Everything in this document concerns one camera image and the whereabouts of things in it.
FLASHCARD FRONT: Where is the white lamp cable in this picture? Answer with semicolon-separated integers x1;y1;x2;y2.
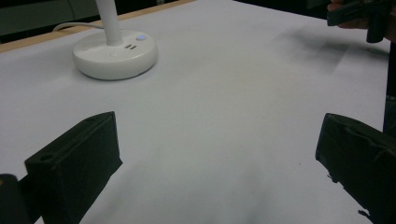
51;21;105;33

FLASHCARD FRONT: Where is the white desk lamp base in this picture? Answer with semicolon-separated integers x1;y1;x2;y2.
72;0;159;81

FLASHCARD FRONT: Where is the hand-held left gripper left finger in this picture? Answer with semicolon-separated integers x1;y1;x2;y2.
24;111;123;224

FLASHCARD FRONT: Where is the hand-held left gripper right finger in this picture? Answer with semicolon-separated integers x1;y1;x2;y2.
315;112;396;224

